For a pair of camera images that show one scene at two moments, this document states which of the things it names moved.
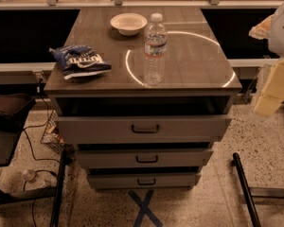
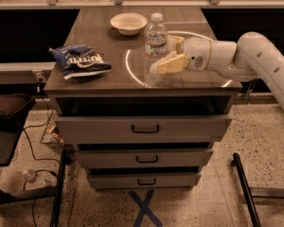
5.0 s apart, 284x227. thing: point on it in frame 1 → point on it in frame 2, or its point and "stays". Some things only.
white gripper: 283,32 → 196,53
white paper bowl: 129,24 stays
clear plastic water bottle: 154,53 stays
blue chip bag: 79,61 stays
